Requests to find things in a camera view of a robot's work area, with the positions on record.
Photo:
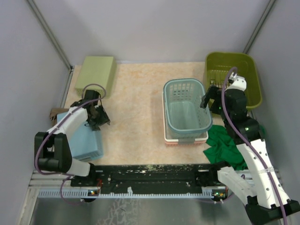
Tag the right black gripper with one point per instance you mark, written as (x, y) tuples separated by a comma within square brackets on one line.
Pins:
[(214, 93)]

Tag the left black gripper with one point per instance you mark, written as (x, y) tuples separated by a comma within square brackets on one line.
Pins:
[(104, 119)]

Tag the light blue plastic bin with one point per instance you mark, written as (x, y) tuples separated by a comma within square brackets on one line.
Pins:
[(85, 144)]

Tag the teal perforated basket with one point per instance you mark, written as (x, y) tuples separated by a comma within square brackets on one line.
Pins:
[(184, 116)]

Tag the light green plastic bin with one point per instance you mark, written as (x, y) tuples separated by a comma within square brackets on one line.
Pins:
[(98, 72)]

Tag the white perforated bin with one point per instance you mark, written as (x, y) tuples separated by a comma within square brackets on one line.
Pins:
[(167, 134)]

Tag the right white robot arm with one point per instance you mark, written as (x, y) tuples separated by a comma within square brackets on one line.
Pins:
[(266, 201)]

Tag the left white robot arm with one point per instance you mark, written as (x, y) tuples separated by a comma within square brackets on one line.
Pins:
[(52, 153)]

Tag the olive green dish basket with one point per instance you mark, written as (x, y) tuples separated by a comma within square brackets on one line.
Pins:
[(217, 65)]

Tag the brown paper bag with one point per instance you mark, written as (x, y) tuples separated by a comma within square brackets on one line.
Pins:
[(54, 112)]

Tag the pink plastic bin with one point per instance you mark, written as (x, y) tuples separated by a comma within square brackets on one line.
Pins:
[(179, 142)]

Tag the green cloth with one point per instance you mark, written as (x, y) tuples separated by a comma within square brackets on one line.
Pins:
[(223, 148)]

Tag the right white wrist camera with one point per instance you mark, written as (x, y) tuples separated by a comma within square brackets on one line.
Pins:
[(237, 82)]

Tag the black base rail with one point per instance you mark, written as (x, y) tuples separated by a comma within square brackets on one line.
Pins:
[(152, 179)]

